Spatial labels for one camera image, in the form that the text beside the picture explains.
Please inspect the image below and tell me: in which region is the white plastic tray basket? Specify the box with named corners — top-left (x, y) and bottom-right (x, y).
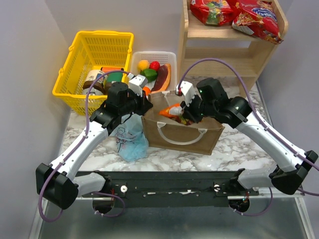
top-left (130, 51), bottom-right (177, 91)

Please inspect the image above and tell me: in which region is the brown burlap tote bag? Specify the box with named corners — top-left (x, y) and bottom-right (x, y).
top-left (142, 91), bottom-right (224, 155)

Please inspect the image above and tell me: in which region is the green brown-lid jar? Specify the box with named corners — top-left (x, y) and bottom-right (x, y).
top-left (103, 72), bottom-right (123, 93)

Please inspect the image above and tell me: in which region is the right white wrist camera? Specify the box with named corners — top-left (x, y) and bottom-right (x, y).
top-left (175, 81), bottom-right (196, 107)

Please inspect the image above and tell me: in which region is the orange snack packet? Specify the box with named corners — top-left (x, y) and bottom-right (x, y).
top-left (159, 103), bottom-right (182, 118)

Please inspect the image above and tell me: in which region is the white brown-lid jar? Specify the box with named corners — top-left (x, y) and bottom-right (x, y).
top-left (82, 70), bottom-right (105, 96)

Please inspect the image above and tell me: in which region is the yellow plastic shopping basket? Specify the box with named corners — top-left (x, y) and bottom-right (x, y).
top-left (52, 30), bottom-right (134, 116)

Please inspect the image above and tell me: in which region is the red assorted candy bag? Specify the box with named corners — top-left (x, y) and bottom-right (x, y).
top-left (228, 0), bottom-right (283, 44)

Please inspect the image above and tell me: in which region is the green toy bell pepper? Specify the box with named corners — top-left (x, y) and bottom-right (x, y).
top-left (140, 68), bottom-right (158, 83)

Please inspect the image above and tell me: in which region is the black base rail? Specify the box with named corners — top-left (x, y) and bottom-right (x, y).
top-left (85, 171), bottom-right (259, 208)

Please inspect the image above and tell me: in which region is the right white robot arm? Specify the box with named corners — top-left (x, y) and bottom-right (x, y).
top-left (176, 78), bottom-right (318, 195)

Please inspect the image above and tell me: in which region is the white small cup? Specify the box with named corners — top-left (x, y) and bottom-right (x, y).
top-left (82, 88), bottom-right (96, 96)

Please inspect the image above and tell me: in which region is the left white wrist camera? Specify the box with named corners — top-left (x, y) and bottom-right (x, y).
top-left (128, 75), bottom-right (148, 97)

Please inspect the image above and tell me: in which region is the light blue plastic bag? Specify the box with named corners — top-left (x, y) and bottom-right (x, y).
top-left (110, 114), bottom-right (149, 162)

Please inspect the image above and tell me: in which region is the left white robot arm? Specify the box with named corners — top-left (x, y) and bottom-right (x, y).
top-left (35, 80), bottom-right (153, 210)

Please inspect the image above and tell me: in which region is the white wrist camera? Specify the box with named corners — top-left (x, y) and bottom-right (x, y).
top-left (175, 81), bottom-right (196, 107)
top-left (128, 75), bottom-right (148, 97)

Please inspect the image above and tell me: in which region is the red toy fruit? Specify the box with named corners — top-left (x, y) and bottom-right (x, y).
top-left (149, 61), bottom-right (160, 71)

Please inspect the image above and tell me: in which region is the orange toy fruit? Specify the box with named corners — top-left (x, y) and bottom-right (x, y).
top-left (137, 60), bottom-right (150, 71)

